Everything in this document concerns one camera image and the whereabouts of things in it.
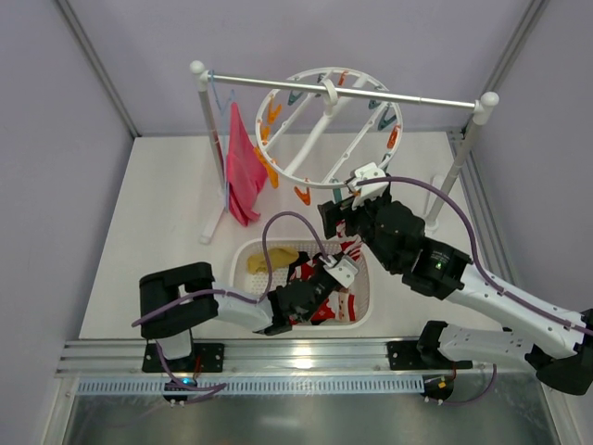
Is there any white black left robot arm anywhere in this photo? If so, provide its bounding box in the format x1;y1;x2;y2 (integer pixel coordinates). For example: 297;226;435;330
132;254;359;363

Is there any white perforated plastic basket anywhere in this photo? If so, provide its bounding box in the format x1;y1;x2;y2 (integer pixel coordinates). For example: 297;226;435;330
229;238;372;333

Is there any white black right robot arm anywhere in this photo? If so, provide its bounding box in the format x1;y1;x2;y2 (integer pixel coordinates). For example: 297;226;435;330
318;177;592;396

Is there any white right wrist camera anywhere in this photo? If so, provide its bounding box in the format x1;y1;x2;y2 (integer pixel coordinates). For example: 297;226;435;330
346;162;389;201

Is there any white slotted cable duct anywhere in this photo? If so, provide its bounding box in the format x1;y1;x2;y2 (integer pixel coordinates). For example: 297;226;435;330
75;375;424;396

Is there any white round clip hanger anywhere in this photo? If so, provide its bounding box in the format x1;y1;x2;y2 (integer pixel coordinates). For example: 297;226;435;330
251;67;403;189

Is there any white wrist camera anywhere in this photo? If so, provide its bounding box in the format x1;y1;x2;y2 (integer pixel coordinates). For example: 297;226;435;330
321;255;360;288
346;162;389;201

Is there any white metal clothes rack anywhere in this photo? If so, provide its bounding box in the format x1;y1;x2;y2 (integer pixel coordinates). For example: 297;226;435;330
190;61;499;244

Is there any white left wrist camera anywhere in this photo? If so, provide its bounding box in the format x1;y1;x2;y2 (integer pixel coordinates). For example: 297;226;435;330
321;255;360;288

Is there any blue wire hanger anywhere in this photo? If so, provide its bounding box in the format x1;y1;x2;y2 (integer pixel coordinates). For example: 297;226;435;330
208;70;235;211

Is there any aluminium mounting rail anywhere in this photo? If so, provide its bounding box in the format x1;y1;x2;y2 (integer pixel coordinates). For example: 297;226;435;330
55;337;562;374

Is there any pink towel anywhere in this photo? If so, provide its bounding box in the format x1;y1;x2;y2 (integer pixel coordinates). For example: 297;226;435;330
226;102;268;227

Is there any teal clothes peg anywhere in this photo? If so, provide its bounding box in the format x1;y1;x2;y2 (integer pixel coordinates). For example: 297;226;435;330
377;106;398;132

